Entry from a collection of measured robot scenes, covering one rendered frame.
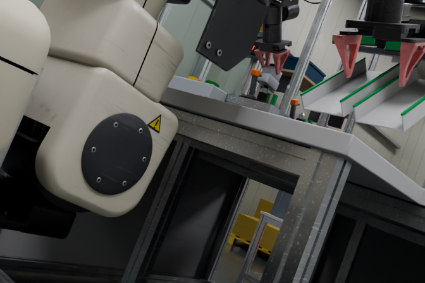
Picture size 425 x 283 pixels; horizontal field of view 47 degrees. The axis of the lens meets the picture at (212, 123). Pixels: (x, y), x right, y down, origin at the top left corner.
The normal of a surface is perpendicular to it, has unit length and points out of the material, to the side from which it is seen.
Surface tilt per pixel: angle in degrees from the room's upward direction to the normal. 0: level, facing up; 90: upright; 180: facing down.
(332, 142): 90
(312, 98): 90
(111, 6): 82
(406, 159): 90
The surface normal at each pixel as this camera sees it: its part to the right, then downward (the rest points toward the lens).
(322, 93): 0.61, 0.17
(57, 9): -0.54, -0.43
